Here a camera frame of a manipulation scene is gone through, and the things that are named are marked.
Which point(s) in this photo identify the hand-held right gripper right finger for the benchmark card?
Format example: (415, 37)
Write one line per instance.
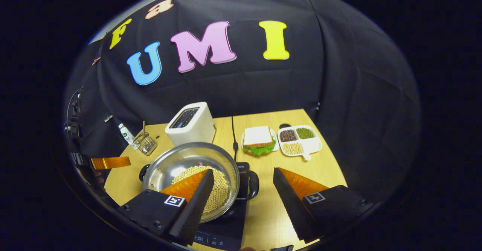
(292, 209)

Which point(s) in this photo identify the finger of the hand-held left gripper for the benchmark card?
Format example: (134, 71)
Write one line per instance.
(111, 163)

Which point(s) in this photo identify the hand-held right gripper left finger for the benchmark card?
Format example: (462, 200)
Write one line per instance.
(194, 213)

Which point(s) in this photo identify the black induction cooktop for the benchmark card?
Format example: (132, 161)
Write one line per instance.
(226, 232)

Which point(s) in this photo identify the white drink bottle green cap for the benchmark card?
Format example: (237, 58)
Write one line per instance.
(126, 135)

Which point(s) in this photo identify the silver cloth clip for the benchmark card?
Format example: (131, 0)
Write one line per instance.
(108, 118)

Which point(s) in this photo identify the pile of soybeans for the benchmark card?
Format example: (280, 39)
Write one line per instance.
(222, 190)

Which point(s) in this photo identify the small heap of pale beans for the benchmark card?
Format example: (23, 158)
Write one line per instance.
(292, 148)

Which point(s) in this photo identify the white divided tray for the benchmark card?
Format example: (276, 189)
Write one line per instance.
(312, 145)

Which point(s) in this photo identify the small white plate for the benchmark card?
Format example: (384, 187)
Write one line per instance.
(277, 140)

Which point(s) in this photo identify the pink cloth clip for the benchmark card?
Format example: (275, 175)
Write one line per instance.
(96, 60)

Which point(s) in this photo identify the small heap of red beans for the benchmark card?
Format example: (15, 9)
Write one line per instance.
(288, 135)

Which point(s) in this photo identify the small heap of green beans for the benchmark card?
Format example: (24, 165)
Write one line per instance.
(305, 133)

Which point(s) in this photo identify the sandwich with lettuce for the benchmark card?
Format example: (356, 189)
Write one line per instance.
(258, 136)

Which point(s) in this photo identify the small black object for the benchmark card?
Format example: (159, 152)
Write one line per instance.
(285, 125)

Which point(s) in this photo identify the white toaster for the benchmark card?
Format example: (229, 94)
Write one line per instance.
(196, 128)

